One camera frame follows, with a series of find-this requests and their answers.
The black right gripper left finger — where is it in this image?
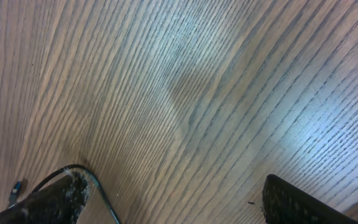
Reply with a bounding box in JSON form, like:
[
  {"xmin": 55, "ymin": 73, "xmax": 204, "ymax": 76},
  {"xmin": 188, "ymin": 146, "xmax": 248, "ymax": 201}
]
[{"xmin": 0, "ymin": 172, "xmax": 90, "ymax": 224}]

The thick black cable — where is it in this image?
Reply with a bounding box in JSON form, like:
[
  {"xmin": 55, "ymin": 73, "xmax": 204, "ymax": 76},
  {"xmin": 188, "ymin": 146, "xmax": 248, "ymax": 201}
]
[{"xmin": 7, "ymin": 164, "xmax": 121, "ymax": 224}]

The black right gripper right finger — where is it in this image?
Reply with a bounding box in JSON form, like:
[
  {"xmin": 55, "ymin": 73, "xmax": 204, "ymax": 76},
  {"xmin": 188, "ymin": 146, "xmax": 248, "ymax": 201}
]
[{"xmin": 262, "ymin": 174, "xmax": 356, "ymax": 224}]

